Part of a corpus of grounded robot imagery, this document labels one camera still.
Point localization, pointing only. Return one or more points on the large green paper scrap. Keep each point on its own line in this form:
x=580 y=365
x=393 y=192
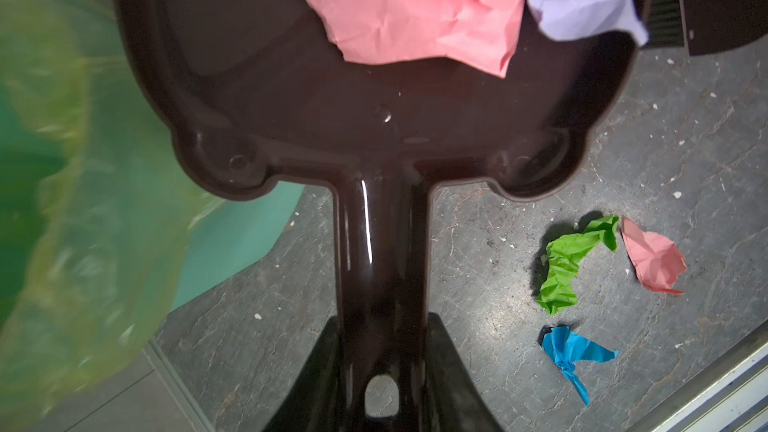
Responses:
x=564 y=256

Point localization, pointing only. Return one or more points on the dark brown hand brush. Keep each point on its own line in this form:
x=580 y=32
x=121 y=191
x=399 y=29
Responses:
x=705 y=27

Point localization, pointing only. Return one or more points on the pink paper scrap right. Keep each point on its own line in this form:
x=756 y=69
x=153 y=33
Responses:
x=482 y=34

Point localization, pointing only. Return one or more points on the blue paper scrap front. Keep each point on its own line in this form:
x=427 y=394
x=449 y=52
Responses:
x=565 y=348

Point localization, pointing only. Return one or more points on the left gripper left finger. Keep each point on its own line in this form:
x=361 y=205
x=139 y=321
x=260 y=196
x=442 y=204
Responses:
x=315 y=402

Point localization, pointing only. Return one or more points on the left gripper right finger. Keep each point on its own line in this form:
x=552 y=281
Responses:
x=452 y=401

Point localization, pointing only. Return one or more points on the pink paper scrap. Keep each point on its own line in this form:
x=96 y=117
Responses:
x=657 y=261
x=482 y=34

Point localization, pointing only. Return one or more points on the pink paper scrap front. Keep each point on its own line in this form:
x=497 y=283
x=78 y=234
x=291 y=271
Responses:
x=657 y=261

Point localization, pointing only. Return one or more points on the green trash bin with liner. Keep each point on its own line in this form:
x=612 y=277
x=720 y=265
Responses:
x=102 y=232

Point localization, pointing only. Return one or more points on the aluminium mounting rail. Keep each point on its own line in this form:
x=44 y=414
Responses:
x=729 y=395

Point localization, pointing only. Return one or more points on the dark brown dustpan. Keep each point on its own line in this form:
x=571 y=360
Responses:
x=253 y=94

